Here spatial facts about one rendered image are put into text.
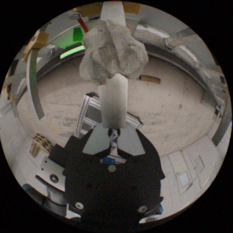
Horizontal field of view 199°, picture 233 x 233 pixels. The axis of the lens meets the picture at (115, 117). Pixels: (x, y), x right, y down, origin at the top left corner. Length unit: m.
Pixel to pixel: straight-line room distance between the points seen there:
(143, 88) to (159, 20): 0.87
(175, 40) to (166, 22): 0.23
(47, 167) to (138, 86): 1.09
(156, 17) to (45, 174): 0.78
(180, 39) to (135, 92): 0.87
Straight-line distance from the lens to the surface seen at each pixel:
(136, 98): 1.00
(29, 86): 0.26
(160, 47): 0.33
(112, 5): 0.16
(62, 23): 0.52
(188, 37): 0.29
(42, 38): 0.30
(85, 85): 1.03
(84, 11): 0.21
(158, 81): 1.02
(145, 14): 0.48
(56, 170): 0.29
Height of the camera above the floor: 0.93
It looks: 59 degrees down
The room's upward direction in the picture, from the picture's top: 178 degrees counter-clockwise
